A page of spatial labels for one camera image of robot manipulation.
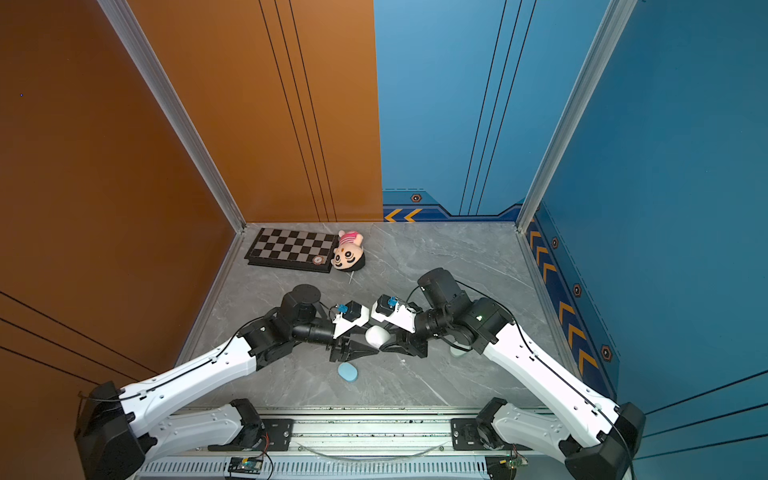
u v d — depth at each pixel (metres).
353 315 0.57
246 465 0.72
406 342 0.57
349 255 0.99
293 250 1.09
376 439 0.74
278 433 0.75
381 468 0.70
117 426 0.39
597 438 0.37
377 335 0.64
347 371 0.83
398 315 0.55
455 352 0.85
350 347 0.60
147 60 0.76
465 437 0.72
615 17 0.70
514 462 0.70
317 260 1.05
